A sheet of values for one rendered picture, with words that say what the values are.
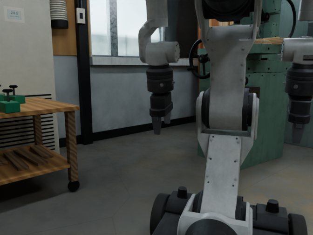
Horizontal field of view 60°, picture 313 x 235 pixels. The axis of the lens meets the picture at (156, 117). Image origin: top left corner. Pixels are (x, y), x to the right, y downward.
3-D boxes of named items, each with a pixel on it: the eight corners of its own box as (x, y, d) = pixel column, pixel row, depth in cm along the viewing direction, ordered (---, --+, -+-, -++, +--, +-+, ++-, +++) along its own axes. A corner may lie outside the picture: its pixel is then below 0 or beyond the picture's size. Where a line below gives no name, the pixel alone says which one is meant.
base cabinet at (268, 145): (196, 155, 236) (198, 72, 223) (240, 144, 268) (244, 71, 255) (238, 170, 199) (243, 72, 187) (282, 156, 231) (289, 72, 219)
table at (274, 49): (188, 56, 218) (188, 48, 217) (214, 56, 235) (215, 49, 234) (252, 52, 169) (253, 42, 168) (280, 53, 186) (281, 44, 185)
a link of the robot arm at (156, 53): (174, 80, 84) (173, 42, 80) (142, 80, 87) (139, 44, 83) (183, 73, 94) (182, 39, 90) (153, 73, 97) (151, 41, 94)
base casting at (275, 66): (199, 72, 223) (199, 60, 222) (244, 71, 255) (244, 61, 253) (244, 72, 187) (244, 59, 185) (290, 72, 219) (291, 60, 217)
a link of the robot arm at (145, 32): (166, 64, 84) (164, 17, 80) (139, 64, 87) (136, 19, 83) (171, 61, 90) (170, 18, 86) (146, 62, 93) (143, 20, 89)
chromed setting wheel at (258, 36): (253, 39, 205) (254, 22, 202) (263, 40, 211) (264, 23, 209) (256, 38, 202) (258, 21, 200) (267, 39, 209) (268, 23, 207)
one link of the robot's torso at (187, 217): (249, 274, 71) (253, 228, 68) (175, 257, 77) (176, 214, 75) (250, 231, 90) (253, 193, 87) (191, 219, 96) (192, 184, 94)
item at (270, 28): (260, 39, 209) (261, 23, 207) (265, 40, 213) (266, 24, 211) (271, 38, 201) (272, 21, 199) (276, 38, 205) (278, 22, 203)
